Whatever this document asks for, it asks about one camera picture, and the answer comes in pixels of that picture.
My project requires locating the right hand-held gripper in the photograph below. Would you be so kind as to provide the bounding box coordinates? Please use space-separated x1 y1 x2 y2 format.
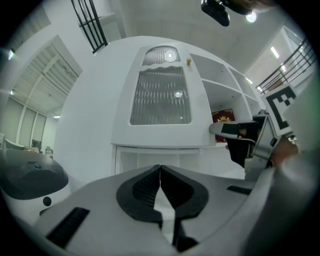
209 84 301 181

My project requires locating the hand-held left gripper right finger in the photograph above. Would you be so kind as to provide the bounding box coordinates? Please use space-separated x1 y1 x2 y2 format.
159 164 256 256

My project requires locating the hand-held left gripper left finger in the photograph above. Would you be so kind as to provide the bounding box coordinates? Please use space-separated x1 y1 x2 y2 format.
32 164 176 256

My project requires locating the white ribbed-glass cabinet door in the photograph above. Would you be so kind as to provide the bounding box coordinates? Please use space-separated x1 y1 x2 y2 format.
110 44 216 149

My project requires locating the person's right forearm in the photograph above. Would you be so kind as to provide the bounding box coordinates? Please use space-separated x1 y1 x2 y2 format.
246 149 320 256

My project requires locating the white lower cabinet door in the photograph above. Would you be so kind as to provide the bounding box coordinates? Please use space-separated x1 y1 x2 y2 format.
114 145 201 176

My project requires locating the white cabinet with shelves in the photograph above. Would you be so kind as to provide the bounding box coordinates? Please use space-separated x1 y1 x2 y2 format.
53 35 266 181

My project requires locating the person's right hand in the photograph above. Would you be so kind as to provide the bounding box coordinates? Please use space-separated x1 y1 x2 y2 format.
270 137 300 168

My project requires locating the red gold-patterned box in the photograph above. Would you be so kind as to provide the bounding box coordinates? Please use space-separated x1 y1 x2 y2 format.
211 108 236 144

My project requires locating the white and black machine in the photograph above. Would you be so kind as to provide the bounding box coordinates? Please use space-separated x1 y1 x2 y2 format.
0 146 73 226

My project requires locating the black metal railing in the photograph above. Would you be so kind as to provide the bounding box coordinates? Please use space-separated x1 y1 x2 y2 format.
255 38 317 95
70 0 109 55

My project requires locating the round ceiling light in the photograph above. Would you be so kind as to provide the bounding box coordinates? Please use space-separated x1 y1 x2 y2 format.
245 11 258 24

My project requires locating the black head-worn camera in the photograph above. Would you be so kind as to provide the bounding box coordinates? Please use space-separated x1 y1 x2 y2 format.
200 0 254 28

